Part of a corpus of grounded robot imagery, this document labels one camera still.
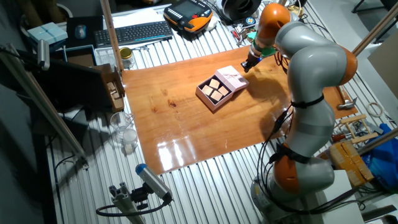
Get cardboard box with blocks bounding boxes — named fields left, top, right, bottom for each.
left=93, top=63, right=126, bottom=113

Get glossy wooden board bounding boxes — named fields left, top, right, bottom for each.
left=121, top=45, right=358, bottom=175

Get black flat panel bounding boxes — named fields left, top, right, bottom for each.
left=17, top=49, right=105, bottom=113

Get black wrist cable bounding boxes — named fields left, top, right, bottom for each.
left=274, top=49, right=292, bottom=75

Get small wooden frame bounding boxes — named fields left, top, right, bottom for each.
left=335, top=113, right=379, bottom=144

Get orange and black teach pendant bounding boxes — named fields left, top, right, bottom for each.
left=163, top=0, right=215, bottom=34

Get black mouse pad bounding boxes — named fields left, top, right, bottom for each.
left=65, top=15, right=104, bottom=49

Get white tape roll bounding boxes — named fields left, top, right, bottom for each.
left=366, top=101, right=385, bottom=118

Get white rounded object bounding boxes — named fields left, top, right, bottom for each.
left=205, top=16, right=218, bottom=32

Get hammer with wooden handle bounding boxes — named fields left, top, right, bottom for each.
left=335, top=85, right=358, bottom=111

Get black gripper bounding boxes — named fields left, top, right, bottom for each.
left=241, top=52, right=263, bottom=74

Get clear glass beaker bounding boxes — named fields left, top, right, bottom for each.
left=109, top=111, right=135, bottom=141

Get blue plastic bag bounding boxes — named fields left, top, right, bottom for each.
left=362, top=123, right=398, bottom=190

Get brown cardboard sheet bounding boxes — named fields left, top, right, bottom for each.
left=368, top=30, right=398, bottom=100

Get silver camera blue end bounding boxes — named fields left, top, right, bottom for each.
left=135, top=163, right=174, bottom=203

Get small clear plastic cup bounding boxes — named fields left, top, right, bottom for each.
left=122, top=128, right=139, bottom=155

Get blue rimmed open box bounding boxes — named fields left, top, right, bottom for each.
left=51, top=44, right=97, bottom=68

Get light blue gift box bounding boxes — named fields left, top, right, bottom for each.
left=27, top=21, right=68, bottom=45

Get clear plastic tray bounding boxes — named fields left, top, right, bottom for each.
left=94, top=46, right=118, bottom=68

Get grey computer mouse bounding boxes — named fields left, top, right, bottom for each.
left=74, top=24, right=87, bottom=40

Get slanted aluminium bar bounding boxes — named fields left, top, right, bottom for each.
left=0, top=43, right=88, bottom=170

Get black computer keyboard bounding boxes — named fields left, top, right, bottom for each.
left=93, top=20, right=174, bottom=49

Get glass jar yellow lid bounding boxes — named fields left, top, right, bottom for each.
left=119, top=46, right=136, bottom=70

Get white paper sheets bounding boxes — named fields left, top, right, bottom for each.
left=107, top=7, right=165, bottom=30

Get white cabinet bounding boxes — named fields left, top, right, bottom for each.
left=306, top=169, right=366, bottom=224

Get black camera cable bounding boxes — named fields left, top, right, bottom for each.
left=95, top=198, right=172, bottom=218

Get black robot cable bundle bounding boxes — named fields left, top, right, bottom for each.
left=255, top=101, right=368, bottom=217

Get brass metal fitting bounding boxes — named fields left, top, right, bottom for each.
left=285, top=4, right=304, bottom=19

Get pink gift box base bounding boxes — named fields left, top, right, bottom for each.
left=195, top=73, right=237, bottom=112

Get yellowish cardboard box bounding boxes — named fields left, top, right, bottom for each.
left=328, top=140, right=376, bottom=187

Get aluminium profile post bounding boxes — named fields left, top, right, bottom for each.
left=108, top=182, right=147, bottom=224

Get black filament spool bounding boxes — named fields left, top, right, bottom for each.
left=221, top=0, right=262, bottom=22

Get red handled screwdriver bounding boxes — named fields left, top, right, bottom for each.
left=330, top=132, right=358, bottom=143

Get silver camera on bar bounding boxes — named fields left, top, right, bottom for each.
left=36, top=39, right=51, bottom=72

